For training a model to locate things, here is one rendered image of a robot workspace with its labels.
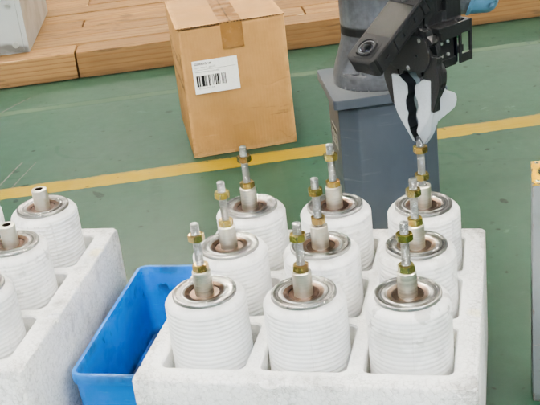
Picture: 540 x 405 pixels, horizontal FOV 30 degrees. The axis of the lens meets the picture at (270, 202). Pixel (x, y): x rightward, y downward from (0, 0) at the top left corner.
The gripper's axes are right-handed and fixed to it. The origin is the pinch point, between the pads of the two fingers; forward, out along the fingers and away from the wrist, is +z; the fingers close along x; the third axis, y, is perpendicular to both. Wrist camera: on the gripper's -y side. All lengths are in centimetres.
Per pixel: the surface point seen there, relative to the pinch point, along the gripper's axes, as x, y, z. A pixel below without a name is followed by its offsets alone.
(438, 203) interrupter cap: -1.4, 2.0, 10.1
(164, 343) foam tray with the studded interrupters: 9.1, -36.1, 17.4
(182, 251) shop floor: 59, -1, 35
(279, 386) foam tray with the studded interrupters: -8.1, -32.4, 17.8
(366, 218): 4.8, -5.3, 11.2
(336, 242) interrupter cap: 1.2, -14.1, 10.1
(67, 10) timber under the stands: 233, 75, 27
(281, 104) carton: 85, 47, 26
